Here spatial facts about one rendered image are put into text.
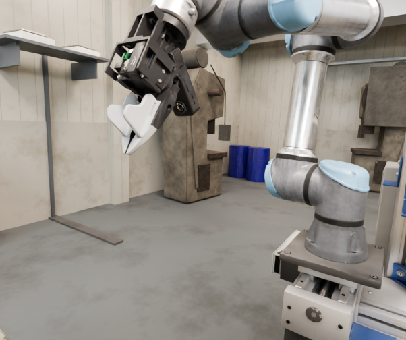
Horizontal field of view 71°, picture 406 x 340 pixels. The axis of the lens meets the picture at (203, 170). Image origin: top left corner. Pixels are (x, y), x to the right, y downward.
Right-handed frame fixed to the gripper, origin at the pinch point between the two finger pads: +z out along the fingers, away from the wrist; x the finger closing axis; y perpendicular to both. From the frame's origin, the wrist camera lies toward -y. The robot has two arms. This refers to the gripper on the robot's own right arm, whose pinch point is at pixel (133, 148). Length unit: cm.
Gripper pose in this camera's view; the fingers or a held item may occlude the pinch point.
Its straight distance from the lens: 44.5
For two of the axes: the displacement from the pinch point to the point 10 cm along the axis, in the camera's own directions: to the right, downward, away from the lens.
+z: -2.9, 9.3, -2.3
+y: -4.8, -3.5, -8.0
